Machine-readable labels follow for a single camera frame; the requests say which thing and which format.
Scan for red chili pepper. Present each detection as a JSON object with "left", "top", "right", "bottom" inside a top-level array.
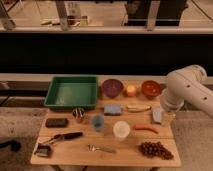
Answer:
[{"left": 133, "top": 124, "right": 159, "bottom": 134}]

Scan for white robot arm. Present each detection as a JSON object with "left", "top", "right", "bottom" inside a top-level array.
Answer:
[{"left": 160, "top": 65, "right": 213, "bottom": 119}]

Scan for purple bowl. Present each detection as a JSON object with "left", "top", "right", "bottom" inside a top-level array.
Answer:
[{"left": 101, "top": 79, "right": 124, "bottom": 98}]

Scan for red bowl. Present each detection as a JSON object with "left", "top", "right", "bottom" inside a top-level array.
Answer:
[{"left": 141, "top": 80, "right": 161, "bottom": 99}]

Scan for blue sponge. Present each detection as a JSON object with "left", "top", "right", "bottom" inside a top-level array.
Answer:
[{"left": 104, "top": 105, "right": 122, "bottom": 116}]

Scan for orange apple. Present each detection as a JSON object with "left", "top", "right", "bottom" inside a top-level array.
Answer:
[{"left": 125, "top": 85, "right": 137, "bottom": 97}]

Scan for yellow banana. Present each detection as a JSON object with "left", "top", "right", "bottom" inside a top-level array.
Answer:
[{"left": 127, "top": 105, "right": 151, "bottom": 113}]

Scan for blue plastic cup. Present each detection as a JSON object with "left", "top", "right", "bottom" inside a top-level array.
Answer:
[{"left": 91, "top": 115, "right": 104, "bottom": 132}]

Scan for striped ball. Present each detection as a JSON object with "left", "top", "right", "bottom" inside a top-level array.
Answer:
[{"left": 72, "top": 107, "right": 85, "bottom": 120}]

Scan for green plastic tray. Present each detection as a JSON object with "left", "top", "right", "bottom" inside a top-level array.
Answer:
[{"left": 44, "top": 76, "right": 98, "bottom": 110}]

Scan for white plastic cup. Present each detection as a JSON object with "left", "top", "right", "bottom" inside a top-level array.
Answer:
[{"left": 113, "top": 121, "right": 131, "bottom": 141}]

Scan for wooden table board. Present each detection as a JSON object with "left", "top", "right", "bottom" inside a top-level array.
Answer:
[{"left": 30, "top": 79, "right": 182, "bottom": 168}]

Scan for grey blue cloth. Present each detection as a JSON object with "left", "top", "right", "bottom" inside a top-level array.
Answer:
[{"left": 152, "top": 107, "right": 164, "bottom": 124}]

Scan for silver fork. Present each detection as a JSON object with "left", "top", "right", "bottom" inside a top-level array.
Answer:
[{"left": 88, "top": 144, "right": 116, "bottom": 154}]

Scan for black rectangular case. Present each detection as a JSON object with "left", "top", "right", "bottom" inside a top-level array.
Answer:
[{"left": 45, "top": 118, "right": 68, "bottom": 128}]

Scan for bunch of dark grapes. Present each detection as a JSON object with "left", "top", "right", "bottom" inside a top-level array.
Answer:
[{"left": 139, "top": 142, "right": 174, "bottom": 160}]

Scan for black handled knife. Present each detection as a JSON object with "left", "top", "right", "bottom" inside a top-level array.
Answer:
[{"left": 41, "top": 132, "right": 83, "bottom": 144}]

